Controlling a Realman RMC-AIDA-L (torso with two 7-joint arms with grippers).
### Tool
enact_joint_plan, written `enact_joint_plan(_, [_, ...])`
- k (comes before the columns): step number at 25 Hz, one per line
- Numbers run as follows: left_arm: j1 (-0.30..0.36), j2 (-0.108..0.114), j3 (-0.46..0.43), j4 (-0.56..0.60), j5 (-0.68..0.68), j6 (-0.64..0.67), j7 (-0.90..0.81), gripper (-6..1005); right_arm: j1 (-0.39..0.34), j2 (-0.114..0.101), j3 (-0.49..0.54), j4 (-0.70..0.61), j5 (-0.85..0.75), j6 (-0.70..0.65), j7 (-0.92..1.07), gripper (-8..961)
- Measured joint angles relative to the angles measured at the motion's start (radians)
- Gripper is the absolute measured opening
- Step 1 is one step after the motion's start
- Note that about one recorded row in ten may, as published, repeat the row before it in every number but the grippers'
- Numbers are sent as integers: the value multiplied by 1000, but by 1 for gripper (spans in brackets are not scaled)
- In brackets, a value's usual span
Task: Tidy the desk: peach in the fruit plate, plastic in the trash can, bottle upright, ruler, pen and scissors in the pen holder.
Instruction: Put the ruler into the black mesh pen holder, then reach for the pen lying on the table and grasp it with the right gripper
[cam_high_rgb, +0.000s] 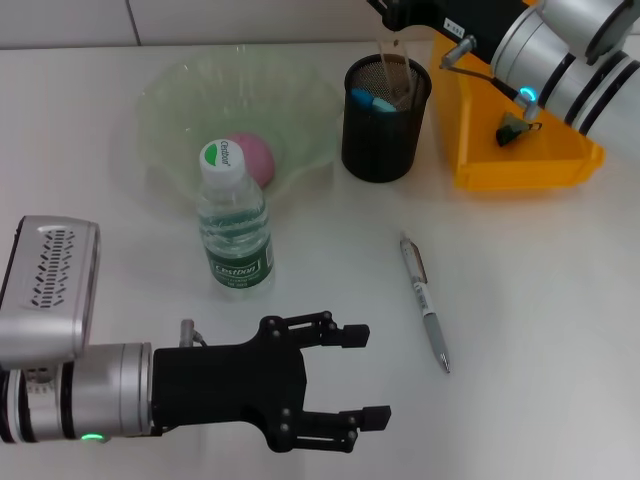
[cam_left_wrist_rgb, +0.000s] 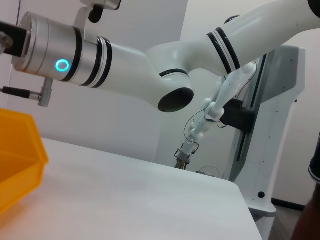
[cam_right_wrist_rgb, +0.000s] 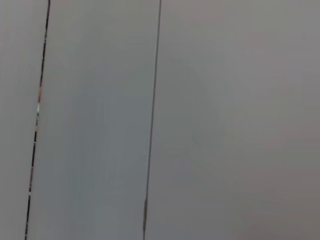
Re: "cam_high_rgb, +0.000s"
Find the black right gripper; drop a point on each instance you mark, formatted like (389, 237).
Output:
(465, 20)

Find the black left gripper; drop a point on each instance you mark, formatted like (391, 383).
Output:
(225, 385)

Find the clear plastic ruler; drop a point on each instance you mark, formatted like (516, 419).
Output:
(397, 65)

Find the light blue scissors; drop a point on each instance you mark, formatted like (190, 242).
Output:
(372, 102)

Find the grey ballpoint pen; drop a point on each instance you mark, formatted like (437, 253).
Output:
(434, 330)

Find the clear green-label water bottle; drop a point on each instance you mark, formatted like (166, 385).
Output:
(235, 235)

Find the pink peach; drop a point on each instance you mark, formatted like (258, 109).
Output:
(257, 160)

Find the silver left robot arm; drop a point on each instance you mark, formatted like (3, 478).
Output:
(110, 390)

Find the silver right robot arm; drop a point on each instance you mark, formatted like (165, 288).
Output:
(550, 60)

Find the black mesh pen holder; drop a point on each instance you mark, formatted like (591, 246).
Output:
(380, 145)

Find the green glass fruit bowl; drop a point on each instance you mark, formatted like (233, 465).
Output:
(165, 100)

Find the yellow plastic bin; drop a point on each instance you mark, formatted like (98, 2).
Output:
(525, 170)

